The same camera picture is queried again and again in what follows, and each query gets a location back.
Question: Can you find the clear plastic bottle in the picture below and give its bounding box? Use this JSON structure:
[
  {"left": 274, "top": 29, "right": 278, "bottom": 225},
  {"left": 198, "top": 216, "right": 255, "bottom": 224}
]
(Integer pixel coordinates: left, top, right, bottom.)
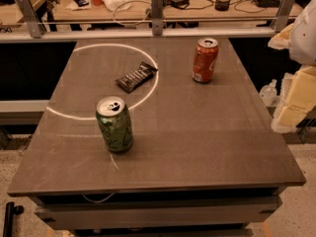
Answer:
[{"left": 260, "top": 79, "right": 277, "bottom": 106}]

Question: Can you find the black round container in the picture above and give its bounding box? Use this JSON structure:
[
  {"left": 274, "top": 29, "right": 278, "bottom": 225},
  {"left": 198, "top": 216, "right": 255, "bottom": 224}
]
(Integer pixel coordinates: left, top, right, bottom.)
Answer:
[{"left": 215, "top": 0, "right": 231, "bottom": 11}]

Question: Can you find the green soda can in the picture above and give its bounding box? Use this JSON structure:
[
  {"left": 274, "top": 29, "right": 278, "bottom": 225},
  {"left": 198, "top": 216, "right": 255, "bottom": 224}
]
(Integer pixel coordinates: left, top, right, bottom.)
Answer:
[{"left": 96, "top": 96, "right": 133, "bottom": 153}]

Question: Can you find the left metal rail bracket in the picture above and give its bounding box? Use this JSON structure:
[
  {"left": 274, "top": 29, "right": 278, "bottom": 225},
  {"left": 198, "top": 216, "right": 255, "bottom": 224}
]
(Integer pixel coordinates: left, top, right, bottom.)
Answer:
[{"left": 16, "top": 0, "right": 43, "bottom": 39}]

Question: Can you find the red coke can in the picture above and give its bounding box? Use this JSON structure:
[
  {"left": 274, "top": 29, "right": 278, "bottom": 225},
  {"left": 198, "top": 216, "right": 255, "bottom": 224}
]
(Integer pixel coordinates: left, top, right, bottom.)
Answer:
[{"left": 192, "top": 38, "right": 219, "bottom": 83}]

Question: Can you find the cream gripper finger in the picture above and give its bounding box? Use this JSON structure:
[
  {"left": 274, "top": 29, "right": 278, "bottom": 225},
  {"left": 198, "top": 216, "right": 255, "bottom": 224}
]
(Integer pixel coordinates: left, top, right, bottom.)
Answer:
[
  {"left": 271, "top": 65, "right": 316, "bottom": 133},
  {"left": 268, "top": 24, "right": 293, "bottom": 50}
]

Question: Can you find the black floor stand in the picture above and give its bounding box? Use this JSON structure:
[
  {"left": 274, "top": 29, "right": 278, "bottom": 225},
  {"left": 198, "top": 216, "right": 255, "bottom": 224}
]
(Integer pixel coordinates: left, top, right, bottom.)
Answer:
[{"left": 3, "top": 201, "right": 24, "bottom": 237}]

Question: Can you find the horizontal metal rail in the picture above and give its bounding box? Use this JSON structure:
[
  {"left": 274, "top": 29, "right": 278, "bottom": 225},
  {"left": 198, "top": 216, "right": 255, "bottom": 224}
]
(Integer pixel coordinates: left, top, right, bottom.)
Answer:
[{"left": 0, "top": 27, "right": 276, "bottom": 43}]

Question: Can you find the dark snack bar wrapper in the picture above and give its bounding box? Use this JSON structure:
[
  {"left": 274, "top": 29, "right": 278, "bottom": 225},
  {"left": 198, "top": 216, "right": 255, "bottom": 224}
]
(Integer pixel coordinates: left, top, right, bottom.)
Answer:
[{"left": 116, "top": 62, "right": 158, "bottom": 93}]

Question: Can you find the grey cabinet drawer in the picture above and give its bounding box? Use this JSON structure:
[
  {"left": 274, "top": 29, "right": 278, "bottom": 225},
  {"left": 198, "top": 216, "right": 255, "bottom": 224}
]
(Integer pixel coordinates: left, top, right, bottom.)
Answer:
[{"left": 36, "top": 197, "right": 281, "bottom": 230}]

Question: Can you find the white cable loop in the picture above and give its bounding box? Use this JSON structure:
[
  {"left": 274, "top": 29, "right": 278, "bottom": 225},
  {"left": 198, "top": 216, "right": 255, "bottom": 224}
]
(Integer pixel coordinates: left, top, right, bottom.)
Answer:
[{"left": 112, "top": 0, "right": 153, "bottom": 28}]

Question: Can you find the black power adapter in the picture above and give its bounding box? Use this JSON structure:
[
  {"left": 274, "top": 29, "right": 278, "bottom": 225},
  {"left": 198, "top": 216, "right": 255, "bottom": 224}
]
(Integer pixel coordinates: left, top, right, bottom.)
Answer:
[{"left": 171, "top": 0, "right": 190, "bottom": 9}]

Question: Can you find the right metal rail bracket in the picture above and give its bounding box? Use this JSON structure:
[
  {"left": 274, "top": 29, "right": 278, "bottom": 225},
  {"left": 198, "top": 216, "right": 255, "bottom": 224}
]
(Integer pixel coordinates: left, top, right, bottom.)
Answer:
[{"left": 272, "top": 0, "right": 295, "bottom": 33}]

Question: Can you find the metal rail bracket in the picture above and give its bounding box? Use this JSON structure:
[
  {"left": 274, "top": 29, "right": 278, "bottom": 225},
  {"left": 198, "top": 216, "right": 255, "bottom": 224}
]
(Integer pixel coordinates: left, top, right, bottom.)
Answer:
[
  {"left": 272, "top": 0, "right": 295, "bottom": 33},
  {"left": 151, "top": 0, "right": 163, "bottom": 36},
  {"left": 16, "top": 0, "right": 43, "bottom": 39}
]

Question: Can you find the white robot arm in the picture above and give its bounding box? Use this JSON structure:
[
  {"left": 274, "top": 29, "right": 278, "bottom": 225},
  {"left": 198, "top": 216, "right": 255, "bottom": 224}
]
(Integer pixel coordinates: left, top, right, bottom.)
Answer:
[{"left": 268, "top": 0, "right": 316, "bottom": 133}]

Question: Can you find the middle metal rail bracket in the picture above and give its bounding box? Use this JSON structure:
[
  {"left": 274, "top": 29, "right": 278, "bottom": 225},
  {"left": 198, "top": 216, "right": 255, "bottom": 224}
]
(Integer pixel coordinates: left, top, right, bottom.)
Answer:
[{"left": 151, "top": 0, "right": 163, "bottom": 36}]

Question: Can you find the white crumpled bag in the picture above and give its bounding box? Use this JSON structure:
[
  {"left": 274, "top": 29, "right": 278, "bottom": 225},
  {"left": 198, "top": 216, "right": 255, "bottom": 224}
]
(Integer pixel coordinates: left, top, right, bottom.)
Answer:
[{"left": 102, "top": 0, "right": 131, "bottom": 12}]

